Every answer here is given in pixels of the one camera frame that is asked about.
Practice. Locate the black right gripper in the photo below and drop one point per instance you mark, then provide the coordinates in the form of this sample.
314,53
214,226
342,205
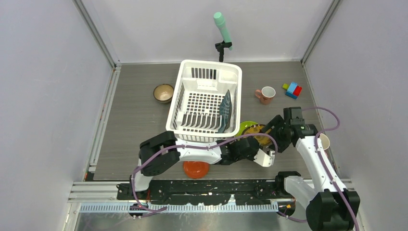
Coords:
279,121

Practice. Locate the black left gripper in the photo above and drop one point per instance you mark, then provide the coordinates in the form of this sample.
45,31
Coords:
252,157

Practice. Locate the teal square plate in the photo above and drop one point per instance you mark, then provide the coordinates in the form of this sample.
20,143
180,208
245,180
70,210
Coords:
225,112

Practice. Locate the green plastic plate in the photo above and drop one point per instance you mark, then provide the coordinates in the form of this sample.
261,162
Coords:
244,125

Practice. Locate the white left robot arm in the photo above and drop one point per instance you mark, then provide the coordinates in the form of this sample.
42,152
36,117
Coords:
158,154

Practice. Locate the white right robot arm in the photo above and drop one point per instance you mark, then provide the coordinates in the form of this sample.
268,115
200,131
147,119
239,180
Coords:
329,204

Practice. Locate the white plastic dish rack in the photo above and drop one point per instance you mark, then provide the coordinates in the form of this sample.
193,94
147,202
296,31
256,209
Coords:
199,90

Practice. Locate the pink mug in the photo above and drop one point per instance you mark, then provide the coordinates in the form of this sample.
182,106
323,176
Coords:
265,95

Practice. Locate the colourful toy blocks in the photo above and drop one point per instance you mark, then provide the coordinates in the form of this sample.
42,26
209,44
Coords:
292,90

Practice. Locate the cream pink cup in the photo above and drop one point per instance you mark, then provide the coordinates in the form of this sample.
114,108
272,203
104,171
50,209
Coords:
325,141

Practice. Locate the orange red bowl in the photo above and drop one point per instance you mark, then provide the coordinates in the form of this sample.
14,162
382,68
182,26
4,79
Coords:
195,169

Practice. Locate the green microphone on stand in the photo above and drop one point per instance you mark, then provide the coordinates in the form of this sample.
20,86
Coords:
226,42

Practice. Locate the brown ceramic bowl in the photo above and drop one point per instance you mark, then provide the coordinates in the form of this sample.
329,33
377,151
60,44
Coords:
163,93

